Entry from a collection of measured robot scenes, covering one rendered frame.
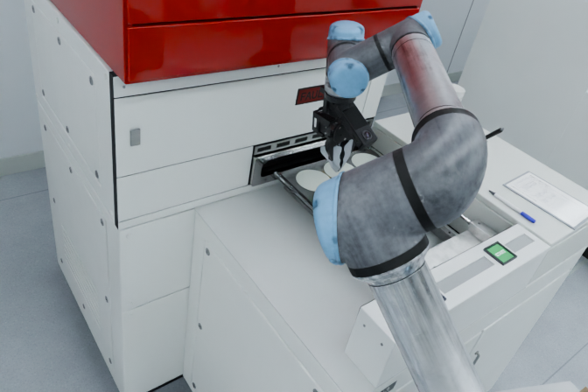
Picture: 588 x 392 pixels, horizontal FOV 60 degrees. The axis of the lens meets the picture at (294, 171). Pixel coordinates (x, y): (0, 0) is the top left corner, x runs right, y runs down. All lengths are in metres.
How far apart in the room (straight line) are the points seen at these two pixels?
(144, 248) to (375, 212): 0.83
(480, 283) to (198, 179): 0.70
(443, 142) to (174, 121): 0.68
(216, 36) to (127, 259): 0.62
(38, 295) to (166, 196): 1.11
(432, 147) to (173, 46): 0.57
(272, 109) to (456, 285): 0.61
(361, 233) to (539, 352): 1.96
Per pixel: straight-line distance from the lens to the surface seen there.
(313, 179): 1.38
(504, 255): 1.25
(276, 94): 1.29
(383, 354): 1.00
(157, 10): 0.98
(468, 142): 0.67
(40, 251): 2.46
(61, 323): 2.18
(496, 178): 1.53
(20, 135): 2.83
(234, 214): 1.34
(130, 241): 1.32
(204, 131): 1.22
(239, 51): 1.10
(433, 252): 1.31
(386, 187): 0.64
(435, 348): 0.73
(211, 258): 1.34
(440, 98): 0.76
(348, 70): 0.96
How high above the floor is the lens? 1.68
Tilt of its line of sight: 34 degrees down
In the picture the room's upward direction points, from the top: 12 degrees clockwise
